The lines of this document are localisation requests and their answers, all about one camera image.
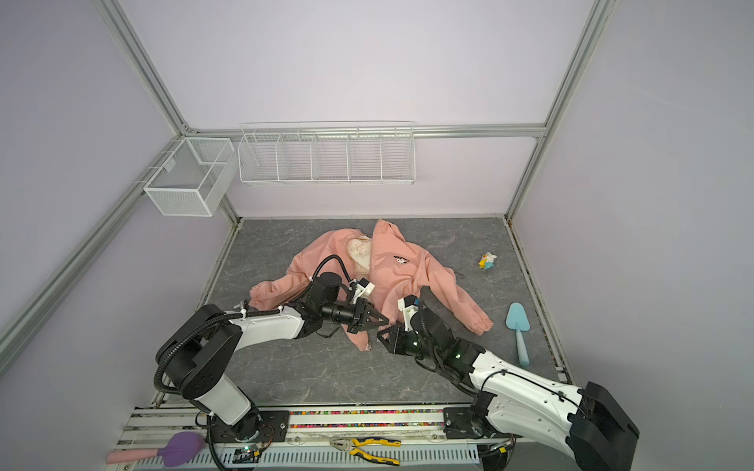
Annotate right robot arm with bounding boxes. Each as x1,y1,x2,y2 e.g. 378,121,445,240
377,300,640,470

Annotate teal silicone spatula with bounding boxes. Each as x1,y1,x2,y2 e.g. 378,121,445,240
506,302,530,367

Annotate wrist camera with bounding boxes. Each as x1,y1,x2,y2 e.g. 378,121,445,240
351,278,375,304
398,296,419,332

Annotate small green circuit board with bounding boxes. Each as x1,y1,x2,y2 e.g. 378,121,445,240
233,447,261,464

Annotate white wire shelf basket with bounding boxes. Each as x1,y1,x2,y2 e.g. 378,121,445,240
237,121,416,184

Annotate yellow handled pliers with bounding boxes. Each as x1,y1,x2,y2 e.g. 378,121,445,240
329,436,403,467

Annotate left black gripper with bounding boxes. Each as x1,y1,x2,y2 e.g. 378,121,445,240
322,297,389,334

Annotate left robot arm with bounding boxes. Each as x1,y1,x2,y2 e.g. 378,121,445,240
153,255,389,442

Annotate white mesh box basket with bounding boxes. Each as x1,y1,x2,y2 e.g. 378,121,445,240
145,137,239,217

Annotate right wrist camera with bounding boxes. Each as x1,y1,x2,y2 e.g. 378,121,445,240
398,296,419,332

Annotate white slotted cable duct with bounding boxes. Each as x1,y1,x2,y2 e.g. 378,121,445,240
134,442,481,471

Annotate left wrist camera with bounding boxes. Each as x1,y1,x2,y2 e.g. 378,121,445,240
351,278,375,304

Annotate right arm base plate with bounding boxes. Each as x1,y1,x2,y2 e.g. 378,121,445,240
443,406,502,440

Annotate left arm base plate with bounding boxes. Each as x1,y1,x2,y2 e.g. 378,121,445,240
209,409,291,444

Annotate purple pink silicone spatula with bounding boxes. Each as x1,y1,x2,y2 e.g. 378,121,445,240
106,431,205,468

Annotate pink Snoopy zip jacket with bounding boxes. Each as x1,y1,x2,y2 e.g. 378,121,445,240
249,220,494,336

